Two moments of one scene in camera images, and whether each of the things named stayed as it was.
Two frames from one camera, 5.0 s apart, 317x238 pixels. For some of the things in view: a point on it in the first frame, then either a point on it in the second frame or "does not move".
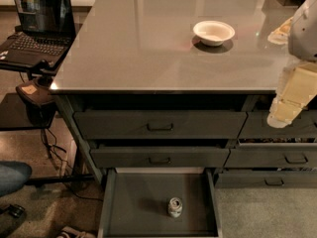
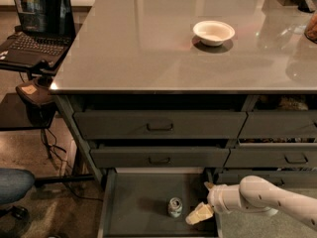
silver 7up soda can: (175, 207) does not move
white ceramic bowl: (213, 32) does not move
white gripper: (303, 37) -> (215, 198)
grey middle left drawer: (158, 157) does not move
